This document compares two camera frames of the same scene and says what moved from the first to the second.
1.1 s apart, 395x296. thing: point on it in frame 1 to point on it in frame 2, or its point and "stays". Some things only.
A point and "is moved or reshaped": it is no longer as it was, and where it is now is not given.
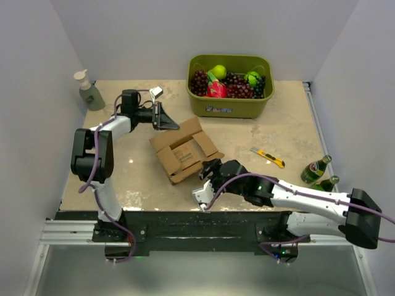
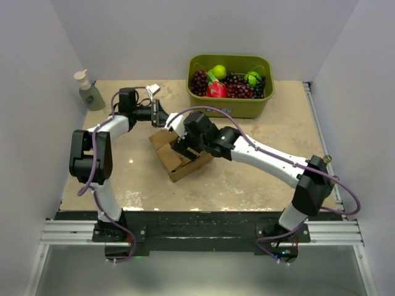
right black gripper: [209, 166] to [182, 148]
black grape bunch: [259, 89] stays
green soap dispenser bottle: [90, 93] stays
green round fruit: [252, 77] stays
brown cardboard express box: [182, 150] is moved or reshaped
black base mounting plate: [191, 230] stays
